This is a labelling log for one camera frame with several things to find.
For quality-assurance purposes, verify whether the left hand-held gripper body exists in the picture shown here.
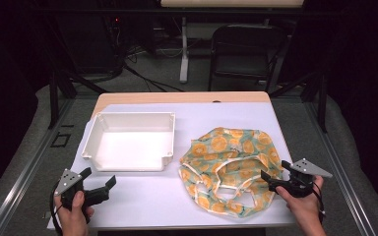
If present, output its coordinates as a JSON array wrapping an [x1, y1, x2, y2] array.
[[54, 168, 111, 210]]

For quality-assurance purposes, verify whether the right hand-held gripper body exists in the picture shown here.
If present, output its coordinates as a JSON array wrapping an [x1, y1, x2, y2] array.
[[274, 158, 334, 199]]

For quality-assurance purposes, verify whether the white plastic bin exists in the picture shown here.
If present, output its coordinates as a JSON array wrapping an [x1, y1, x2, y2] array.
[[81, 111, 177, 172]]

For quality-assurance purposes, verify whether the orange print fabric bag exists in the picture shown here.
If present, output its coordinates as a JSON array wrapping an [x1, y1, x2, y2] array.
[[178, 127, 284, 218]]

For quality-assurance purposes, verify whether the person's left hand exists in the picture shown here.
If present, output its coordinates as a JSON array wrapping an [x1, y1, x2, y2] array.
[[54, 191, 95, 231]]

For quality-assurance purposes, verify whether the person's right hand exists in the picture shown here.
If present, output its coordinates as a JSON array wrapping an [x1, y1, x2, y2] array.
[[275, 175, 325, 228]]

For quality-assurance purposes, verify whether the white table mat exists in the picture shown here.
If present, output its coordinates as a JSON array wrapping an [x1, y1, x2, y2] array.
[[47, 101, 296, 230]]

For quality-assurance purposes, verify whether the black metal stand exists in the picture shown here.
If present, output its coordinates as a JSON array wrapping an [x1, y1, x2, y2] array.
[[269, 70, 329, 134], [47, 70, 107, 130]]

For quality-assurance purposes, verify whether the black folding chair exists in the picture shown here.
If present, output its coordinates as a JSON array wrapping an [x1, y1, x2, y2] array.
[[207, 23, 289, 93]]

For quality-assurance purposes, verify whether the white stand leg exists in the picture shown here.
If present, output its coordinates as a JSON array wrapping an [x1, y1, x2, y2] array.
[[178, 16, 190, 84]]

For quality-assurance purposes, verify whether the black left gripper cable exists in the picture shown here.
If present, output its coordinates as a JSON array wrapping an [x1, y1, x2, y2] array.
[[48, 181, 63, 236]]

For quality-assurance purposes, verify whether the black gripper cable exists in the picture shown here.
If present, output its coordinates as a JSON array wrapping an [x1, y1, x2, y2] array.
[[311, 180, 327, 224], [48, 181, 63, 236]]

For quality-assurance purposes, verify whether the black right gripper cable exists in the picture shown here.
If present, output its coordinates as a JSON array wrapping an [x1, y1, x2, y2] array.
[[311, 180, 327, 224]]

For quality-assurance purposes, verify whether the aluminium floor rail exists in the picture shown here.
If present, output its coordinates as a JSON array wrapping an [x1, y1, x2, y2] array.
[[303, 101, 377, 236], [0, 97, 77, 236]]

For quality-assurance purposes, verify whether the black floor cable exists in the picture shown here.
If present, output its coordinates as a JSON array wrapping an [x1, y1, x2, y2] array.
[[123, 63, 185, 93]]

